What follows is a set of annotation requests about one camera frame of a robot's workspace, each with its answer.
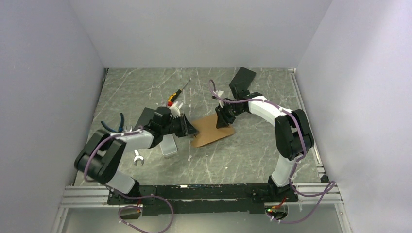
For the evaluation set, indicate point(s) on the yellow black screwdriver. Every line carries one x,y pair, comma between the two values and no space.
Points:
176,94

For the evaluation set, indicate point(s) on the aluminium frame rail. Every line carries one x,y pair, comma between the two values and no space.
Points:
83,197

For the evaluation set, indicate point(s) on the brown cardboard box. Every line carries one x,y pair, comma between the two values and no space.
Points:
207,131

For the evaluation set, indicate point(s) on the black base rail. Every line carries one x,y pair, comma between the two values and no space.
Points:
253,198

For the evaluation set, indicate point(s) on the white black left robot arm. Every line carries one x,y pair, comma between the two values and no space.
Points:
100,158

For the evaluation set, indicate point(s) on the black box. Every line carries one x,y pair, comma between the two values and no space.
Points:
241,82
145,117

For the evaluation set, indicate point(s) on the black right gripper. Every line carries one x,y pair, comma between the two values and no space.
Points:
223,120

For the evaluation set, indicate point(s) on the black box near left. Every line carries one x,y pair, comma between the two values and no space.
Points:
145,117

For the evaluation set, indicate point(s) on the black box far right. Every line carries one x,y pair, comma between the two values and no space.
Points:
241,82

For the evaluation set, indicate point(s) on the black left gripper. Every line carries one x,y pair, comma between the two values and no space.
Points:
186,128

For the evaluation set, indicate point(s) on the white plastic case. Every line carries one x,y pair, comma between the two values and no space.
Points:
168,146

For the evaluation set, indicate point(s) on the silver wrench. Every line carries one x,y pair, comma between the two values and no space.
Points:
137,157

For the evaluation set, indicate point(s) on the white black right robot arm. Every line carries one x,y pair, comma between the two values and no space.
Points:
292,132

